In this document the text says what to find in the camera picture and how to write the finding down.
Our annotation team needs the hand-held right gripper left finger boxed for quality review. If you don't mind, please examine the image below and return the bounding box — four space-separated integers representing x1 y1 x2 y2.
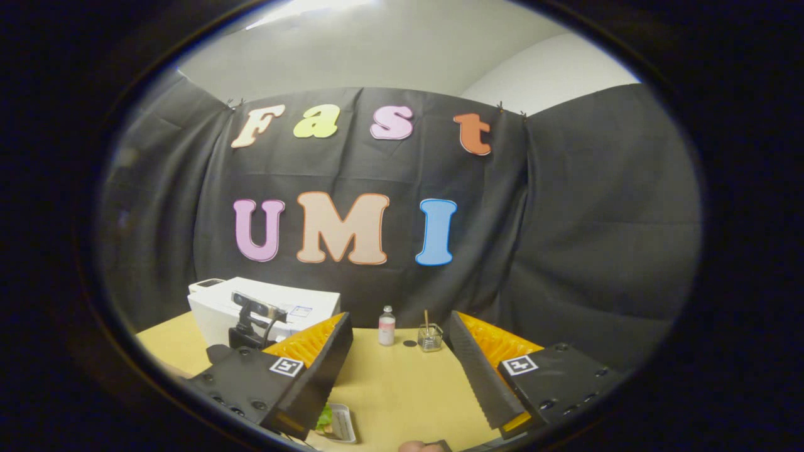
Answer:
188 312 354 441

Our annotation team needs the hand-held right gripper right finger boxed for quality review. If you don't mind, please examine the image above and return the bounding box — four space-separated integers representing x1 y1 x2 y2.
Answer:
447 310 622 440

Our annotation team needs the small bottle with pink label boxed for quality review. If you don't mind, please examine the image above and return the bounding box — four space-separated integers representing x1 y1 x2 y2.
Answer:
378 306 396 347

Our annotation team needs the white microwave oven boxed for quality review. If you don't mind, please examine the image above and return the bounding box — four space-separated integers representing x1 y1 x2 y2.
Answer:
187 277 342 350

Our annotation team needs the white food tray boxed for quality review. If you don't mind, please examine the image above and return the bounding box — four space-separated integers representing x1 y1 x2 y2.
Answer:
325 403 357 444

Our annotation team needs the small glass cup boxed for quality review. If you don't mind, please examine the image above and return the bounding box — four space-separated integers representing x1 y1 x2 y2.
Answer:
418 323 444 353

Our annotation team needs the black backdrop cloth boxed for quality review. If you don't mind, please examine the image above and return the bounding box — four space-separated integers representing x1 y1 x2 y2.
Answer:
97 69 703 371

